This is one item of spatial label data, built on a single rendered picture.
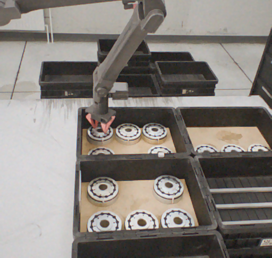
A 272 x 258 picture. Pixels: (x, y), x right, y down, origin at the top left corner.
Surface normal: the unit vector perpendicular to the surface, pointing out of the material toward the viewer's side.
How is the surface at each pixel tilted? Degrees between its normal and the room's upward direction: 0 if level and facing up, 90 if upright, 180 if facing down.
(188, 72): 90
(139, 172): 90
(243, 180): 0
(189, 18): 90
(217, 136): 0
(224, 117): 90
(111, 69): 115
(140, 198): 0
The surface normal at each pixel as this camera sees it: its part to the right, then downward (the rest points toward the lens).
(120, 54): 0.05, 0.89
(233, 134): 0.07, -0.80
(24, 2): 0.31, 0.83
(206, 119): 0.11, 0.61
